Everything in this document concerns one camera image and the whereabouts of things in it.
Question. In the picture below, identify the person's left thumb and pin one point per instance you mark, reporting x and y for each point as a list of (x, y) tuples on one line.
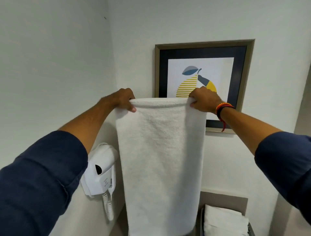
[(132, 107)]

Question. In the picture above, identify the person's right hand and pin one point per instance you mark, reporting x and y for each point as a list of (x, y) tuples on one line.
[(206, 99)]

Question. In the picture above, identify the folded white towel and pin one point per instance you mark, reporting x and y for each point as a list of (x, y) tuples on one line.
[(224, 222)]

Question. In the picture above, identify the navy blue left sleeve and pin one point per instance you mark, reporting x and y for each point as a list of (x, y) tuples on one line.
[(38, 182)]

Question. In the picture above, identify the white wall hair dryer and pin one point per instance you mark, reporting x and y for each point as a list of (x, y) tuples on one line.
[(102, 167)]

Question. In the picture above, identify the person's left forearm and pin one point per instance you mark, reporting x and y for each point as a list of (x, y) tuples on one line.
[(90, 120)]

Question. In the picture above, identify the white bath towel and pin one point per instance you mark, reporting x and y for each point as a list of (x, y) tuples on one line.
[(160, 158)]

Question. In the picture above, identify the navy blue right sleeve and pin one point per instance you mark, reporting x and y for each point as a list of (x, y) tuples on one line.
[(286, 165)]

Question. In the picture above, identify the framed fruit picture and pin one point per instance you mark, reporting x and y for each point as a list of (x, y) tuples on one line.
[(218, 63)]

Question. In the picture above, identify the person's right thumb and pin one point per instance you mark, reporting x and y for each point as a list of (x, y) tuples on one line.
[(195, 104)]

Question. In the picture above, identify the navy blue sleeve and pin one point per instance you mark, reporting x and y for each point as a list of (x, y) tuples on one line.
[(38, 182), (286, 165)]

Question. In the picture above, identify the person's right forearm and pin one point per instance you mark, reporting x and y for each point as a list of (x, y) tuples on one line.
[(245, 128)]

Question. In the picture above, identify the person's left hand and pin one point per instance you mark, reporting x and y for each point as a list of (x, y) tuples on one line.
[(117, 98)]

